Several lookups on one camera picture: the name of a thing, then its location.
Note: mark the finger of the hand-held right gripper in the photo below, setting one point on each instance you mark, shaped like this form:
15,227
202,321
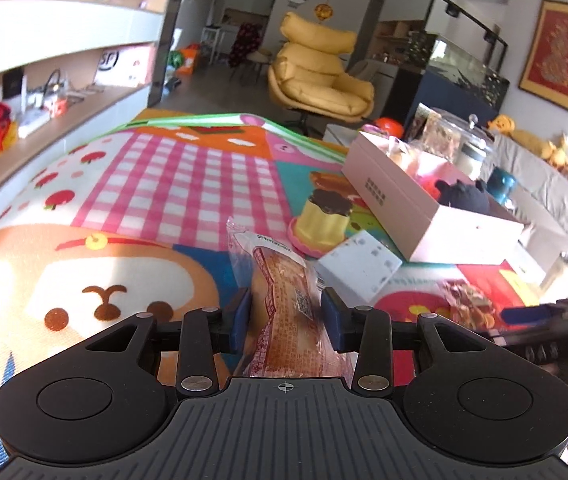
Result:
529,314

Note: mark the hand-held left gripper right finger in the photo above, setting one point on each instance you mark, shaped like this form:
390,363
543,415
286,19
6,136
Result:
334,317

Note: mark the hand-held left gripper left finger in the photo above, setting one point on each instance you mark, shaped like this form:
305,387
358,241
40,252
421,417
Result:
241,317

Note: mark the waffle cake packet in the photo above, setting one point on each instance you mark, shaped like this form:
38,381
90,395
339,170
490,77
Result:
284,300

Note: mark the small white box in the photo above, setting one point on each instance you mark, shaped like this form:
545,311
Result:
359,265

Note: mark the pink cardboard box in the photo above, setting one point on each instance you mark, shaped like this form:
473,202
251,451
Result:
414,225

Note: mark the black plush toy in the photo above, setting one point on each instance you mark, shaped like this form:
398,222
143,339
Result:
464,197

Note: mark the orange plastic toy shell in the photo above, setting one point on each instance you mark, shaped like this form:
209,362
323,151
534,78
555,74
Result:
432,188

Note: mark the yellow pudding toy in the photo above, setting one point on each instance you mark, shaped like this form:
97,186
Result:
321,220

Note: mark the grey covered sofa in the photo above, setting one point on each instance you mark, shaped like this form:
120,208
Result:
554,210

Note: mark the teal cup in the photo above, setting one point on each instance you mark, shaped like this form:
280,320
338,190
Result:
501,185

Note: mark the colourful play mat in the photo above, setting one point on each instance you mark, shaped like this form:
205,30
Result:
163,195

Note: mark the white jar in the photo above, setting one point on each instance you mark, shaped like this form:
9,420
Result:
470,162

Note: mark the yellow plush toy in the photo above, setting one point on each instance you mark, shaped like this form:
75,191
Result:
516,135

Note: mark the orange round container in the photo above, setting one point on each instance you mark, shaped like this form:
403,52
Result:
388,127

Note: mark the snack bags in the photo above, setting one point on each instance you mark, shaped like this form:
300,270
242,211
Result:
421,125

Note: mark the yellow armchair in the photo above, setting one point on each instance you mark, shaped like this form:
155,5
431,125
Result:
314,85

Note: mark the glass fish tank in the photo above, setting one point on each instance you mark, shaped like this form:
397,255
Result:
464,60

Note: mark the orange bag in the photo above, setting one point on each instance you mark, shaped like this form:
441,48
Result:
189,59

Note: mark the watermelon ball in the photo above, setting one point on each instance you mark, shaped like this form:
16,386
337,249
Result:
176,58

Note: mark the dark dotted blanket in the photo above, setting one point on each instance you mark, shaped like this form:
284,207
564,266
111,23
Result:
245,45

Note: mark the white courier envelope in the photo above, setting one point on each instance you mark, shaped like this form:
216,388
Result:
121,66

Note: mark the white power box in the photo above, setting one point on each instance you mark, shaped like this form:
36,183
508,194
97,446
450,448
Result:
32,124

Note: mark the orange hanging ornament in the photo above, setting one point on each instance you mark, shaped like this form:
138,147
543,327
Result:
323,11

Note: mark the black and white router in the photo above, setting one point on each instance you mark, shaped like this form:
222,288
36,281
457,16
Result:
12,85

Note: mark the framed red wall picture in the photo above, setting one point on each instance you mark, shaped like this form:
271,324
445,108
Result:
556,55

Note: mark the white wall shelf unit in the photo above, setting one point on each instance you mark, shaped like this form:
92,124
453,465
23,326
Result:
88,25

